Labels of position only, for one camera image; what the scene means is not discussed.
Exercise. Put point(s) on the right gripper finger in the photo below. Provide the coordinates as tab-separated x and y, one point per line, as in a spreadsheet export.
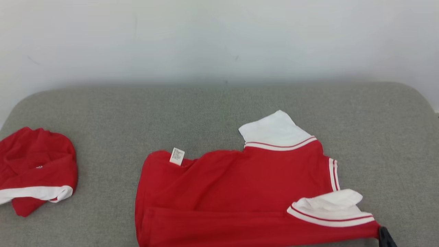
387	240

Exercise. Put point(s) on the red polo shirt white trim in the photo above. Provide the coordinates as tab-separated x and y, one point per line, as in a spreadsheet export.
240	185

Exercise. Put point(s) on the red shorts white band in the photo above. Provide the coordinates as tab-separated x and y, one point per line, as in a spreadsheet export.
34	154

